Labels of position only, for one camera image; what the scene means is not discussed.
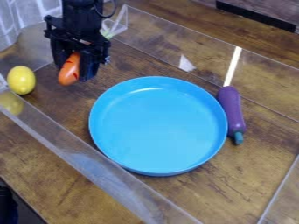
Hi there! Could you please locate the white grey curtain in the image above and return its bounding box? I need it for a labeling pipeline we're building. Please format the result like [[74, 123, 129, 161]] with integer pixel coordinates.
[[0, 0, 61, 52]]

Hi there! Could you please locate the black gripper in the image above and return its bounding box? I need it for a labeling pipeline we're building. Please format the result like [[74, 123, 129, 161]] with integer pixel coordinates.
[[44, 0, 110, 82]]

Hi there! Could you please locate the clear acrylic triangle bracket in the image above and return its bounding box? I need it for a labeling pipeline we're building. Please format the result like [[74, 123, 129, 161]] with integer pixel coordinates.
[[100, 5, 127, 39]]

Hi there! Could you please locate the clear acrylic barrier wall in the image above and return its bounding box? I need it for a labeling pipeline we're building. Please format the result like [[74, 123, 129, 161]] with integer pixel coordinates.
[[0, 0, 299, 224]]

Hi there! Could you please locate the black bar in background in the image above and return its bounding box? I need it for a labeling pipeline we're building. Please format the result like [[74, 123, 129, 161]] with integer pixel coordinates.
[[215, 0, 296, 33]]

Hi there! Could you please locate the yellow toy lemon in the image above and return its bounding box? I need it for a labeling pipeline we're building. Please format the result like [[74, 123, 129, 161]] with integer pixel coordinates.
[[6, 66, 36, 95]]

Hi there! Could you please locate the purple toy eggplant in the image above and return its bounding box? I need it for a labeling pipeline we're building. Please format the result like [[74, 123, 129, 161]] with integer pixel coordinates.
[[216, 86, 247, 144]]

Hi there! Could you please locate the orange toy carrot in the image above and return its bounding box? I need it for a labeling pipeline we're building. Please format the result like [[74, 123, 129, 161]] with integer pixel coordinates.
[[57, 27, 117, 87]]

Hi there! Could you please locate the blue round plate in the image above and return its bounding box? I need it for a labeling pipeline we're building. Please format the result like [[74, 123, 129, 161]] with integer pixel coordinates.
[[88, 76, 228, 176]]

